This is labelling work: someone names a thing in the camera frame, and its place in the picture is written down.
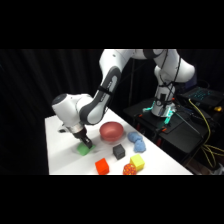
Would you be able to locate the black laptop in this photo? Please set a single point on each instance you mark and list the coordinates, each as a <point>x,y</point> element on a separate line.
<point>202,95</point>

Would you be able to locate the red cube block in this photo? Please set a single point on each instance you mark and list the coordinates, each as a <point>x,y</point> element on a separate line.
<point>102,166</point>

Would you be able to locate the black cube block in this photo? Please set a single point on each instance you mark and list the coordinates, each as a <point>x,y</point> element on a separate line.
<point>118,151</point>

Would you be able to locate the yellow cube block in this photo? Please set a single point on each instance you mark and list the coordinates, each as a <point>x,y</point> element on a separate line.
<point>137,162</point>

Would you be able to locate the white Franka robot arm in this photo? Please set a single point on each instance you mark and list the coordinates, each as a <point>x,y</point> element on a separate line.
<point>106,90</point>

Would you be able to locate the black curtain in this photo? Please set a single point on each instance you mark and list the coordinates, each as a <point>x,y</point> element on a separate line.
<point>26,83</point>

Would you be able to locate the pink bowl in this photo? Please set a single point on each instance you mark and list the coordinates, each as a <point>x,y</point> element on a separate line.
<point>111,131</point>

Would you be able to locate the green triangle block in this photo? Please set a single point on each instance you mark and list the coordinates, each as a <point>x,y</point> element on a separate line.
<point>83,150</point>

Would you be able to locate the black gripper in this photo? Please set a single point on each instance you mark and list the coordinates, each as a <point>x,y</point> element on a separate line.
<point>80,132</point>

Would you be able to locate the black robot stand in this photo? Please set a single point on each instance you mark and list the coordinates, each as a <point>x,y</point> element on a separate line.
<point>180,133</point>

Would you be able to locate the small yellow object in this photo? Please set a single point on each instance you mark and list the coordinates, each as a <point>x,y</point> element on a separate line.
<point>218,108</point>

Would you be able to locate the orange dotted ball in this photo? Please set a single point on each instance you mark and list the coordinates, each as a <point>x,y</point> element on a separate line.
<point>129,169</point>

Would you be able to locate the blue crumpled cloth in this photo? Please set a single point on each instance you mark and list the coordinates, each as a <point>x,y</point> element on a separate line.
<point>137,141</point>

